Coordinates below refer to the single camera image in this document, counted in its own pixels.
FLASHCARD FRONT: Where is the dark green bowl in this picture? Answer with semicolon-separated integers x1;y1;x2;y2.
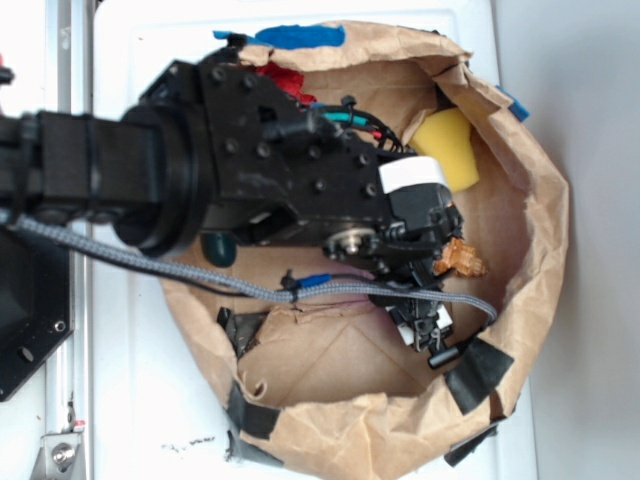
200;232;237;268

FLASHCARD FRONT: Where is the aluminium extrusion rail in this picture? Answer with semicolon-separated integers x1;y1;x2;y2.
30;1;96;479

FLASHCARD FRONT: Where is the grey braided cable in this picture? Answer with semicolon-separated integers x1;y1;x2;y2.
9;215;499;332

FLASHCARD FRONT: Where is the red crumpled paper flower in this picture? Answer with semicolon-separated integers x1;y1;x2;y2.
254;62;317;106

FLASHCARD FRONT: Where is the brown paper bag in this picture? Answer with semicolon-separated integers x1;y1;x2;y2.
162;21;569;479

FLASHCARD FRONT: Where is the yellow sponge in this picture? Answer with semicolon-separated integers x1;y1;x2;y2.
409;107;480;193

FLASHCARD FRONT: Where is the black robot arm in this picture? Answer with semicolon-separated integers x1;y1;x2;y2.
1;42;464;368

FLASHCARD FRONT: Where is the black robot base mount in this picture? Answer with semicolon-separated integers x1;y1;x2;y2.
1;230;72;402

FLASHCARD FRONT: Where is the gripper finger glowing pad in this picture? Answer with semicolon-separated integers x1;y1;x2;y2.
369;292;470;369
378;156;463;235

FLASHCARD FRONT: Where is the orange spiral seashell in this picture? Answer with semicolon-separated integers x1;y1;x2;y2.
433;237;488;278

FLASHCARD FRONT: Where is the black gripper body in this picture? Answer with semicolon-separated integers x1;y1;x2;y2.
138;44;445;289

